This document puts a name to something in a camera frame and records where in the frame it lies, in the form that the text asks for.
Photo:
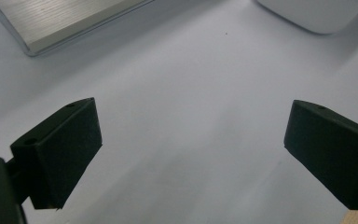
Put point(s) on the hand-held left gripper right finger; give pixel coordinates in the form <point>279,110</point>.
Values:
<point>332,149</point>

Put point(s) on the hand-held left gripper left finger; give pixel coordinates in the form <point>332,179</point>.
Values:
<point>59,155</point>

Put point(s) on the white square bowl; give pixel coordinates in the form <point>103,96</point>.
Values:
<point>313,14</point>

